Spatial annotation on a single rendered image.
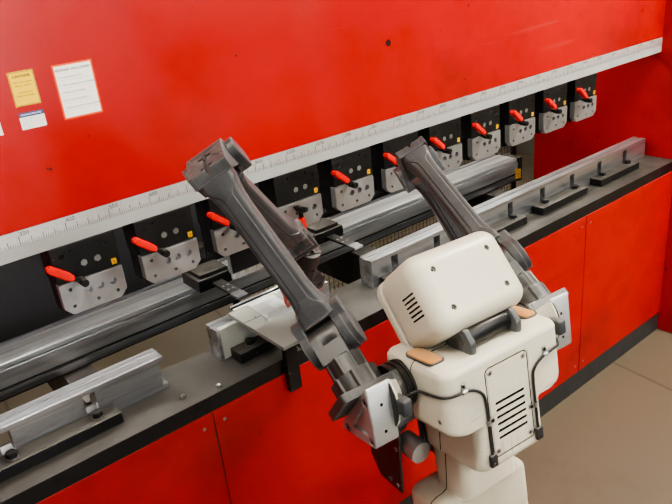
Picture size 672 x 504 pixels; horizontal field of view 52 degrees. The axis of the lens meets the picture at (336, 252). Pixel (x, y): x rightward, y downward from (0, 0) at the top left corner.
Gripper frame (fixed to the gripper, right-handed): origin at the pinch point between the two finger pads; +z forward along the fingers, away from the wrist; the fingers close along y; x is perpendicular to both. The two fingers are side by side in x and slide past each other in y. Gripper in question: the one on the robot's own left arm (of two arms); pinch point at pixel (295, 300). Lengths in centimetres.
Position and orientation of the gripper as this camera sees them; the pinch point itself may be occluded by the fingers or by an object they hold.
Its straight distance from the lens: 176.6
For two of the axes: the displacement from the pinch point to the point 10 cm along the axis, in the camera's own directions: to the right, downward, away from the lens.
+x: 5.9, 6.7, -4.5
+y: -7.8, 3.2, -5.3
